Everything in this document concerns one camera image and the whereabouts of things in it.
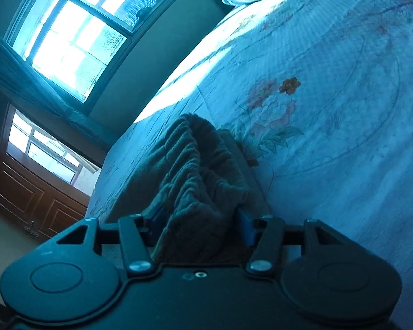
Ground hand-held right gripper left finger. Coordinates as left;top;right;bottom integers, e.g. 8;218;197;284
57;210;167;276

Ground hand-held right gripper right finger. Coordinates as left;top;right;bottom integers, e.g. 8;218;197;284
237;210;349;277

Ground grey-green fleece blanket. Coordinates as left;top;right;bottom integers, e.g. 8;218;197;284
138;113;273;266

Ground bed with floral sheet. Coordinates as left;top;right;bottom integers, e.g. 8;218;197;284
85;0;413;320

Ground brown wooden door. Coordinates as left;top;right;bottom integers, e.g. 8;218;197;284
0;150;91;240

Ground small side window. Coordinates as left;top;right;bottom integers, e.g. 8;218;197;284
6;109;101;187

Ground teal curtain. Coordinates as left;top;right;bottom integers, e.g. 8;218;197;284
0;32;115;147

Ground large bedroom window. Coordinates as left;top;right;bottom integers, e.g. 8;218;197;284
4;0;188;105

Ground metal door handle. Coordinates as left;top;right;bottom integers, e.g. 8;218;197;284
23;221;42;238

